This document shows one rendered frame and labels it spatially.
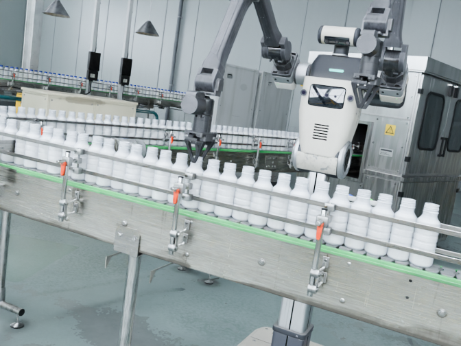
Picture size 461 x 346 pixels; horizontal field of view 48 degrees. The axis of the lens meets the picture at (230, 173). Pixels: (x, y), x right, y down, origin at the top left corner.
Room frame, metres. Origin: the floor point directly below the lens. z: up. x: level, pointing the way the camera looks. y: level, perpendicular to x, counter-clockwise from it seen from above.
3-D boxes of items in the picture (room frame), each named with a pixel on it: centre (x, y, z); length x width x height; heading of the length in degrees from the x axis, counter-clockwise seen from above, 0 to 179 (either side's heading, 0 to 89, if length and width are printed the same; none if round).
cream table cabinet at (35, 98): (5.75, 1.77, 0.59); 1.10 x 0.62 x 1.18; 137
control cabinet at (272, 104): (8.66, -0.38, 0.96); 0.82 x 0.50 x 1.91; 137
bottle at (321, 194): (1.46, -0.27, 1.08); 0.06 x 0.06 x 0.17
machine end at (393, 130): (5.78, -1.67, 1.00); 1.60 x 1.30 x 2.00; 137
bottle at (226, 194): (1.58, 0.00, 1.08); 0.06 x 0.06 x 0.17
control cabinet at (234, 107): (8.00, 0.23, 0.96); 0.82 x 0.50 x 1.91; 137
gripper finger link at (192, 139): (1.62, 0.11, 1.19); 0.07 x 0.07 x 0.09; 65
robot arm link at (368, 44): (1.55, -0.35, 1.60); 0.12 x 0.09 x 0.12; 156
